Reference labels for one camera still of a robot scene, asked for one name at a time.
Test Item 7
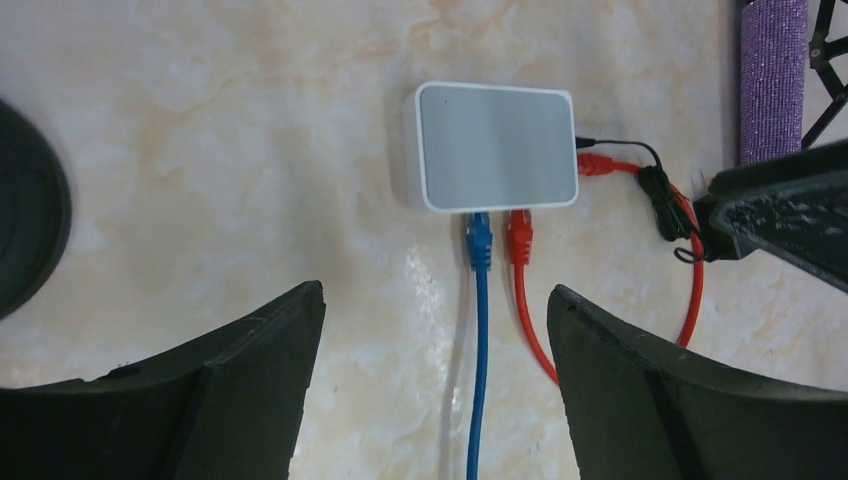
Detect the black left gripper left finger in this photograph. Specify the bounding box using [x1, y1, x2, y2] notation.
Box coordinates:
[1, 281, 326, 479]

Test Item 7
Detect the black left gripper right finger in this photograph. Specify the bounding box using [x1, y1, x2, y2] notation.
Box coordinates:
[547, 286, 847, 479]

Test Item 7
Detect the blue ethernet cable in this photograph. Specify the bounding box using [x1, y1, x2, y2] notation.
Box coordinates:
[463, 211, 495, 480]

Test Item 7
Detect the white network switch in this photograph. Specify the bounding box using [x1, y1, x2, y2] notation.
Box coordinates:
[401, 81, 580, 215]

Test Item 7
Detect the black power adapter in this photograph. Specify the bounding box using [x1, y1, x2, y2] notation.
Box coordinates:
[692, 139, 848, 296]

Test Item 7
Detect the black round-base mic stand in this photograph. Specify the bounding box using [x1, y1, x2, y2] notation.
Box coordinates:
[1, 102, 72, 318]

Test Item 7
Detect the purple glitter microphone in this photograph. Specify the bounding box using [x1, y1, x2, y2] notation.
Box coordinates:
[739, 0, 808, 165]

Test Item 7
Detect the black tripod mic stand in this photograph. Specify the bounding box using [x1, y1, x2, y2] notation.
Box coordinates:
[801, 0, 847, 150]

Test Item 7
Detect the black power cable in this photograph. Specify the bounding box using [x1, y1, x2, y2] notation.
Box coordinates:
[574, 136, 705, 265]

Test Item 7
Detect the red ethernet cable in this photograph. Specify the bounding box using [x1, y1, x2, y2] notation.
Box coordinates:
[506, 152, 706, 387]

